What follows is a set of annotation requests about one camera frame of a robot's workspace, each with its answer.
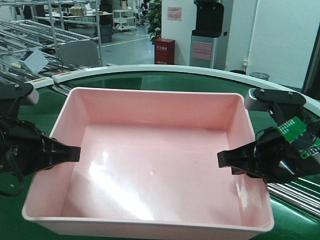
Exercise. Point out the white wheeled cart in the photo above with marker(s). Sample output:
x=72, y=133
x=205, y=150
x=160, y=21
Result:
x=124, y=20

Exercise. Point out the grey control box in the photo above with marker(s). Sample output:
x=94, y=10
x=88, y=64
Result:
x=33, y=60

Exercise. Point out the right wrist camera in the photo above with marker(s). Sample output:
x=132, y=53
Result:
x=279, y=101

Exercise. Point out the pink wall notice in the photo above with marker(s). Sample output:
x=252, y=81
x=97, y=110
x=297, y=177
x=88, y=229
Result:
x=174, y=13

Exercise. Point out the steel conveyor rollers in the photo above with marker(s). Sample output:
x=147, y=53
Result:
x=301, y=193

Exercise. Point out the red fire extinguisher cabinet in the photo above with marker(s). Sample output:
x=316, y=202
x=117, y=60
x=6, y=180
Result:
x=164, y=51

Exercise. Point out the grey water dispenser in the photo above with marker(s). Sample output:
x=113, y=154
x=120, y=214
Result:
x=210, y=38

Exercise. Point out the green potted plant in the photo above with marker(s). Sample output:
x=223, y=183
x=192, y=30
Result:
x=155, y=20

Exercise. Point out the metal roller conveyor rack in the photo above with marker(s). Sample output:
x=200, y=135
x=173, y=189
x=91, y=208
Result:
x=44, y=25

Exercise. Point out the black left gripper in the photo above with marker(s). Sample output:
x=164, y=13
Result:
x=30, y=150

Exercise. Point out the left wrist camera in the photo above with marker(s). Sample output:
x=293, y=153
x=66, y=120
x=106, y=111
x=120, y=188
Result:
x=25, y=93

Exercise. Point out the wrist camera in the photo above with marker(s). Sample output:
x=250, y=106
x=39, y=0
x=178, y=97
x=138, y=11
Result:
x=279, y=101
x=25, y=93

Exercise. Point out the white outer conveyor rim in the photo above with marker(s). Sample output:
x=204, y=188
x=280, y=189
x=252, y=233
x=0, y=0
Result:
x=175, y=68

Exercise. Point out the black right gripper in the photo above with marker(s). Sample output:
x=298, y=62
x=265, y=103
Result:
x=278, y=160

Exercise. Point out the green circuit board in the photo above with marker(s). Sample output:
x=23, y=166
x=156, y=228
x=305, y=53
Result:
x=292, y=129

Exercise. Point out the wire mesh waste basket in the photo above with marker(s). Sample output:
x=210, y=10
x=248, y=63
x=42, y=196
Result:
x=260, y=75

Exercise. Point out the pink plastic bin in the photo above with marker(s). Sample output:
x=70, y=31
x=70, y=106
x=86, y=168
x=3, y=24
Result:
x=148, y=168

